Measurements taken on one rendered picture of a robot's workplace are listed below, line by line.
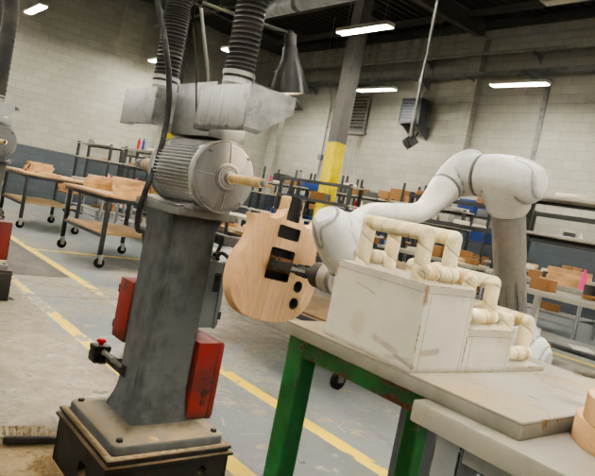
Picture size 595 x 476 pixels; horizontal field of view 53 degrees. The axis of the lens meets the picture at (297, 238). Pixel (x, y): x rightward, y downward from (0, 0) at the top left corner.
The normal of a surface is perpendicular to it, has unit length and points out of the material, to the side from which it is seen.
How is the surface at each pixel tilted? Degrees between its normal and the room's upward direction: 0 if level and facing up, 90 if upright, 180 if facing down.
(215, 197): 98
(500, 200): 123
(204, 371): 90
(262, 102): 90
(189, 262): 90
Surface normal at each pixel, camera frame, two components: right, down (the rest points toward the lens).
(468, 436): -0.79, -0.12
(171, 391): 0.62, 0.16
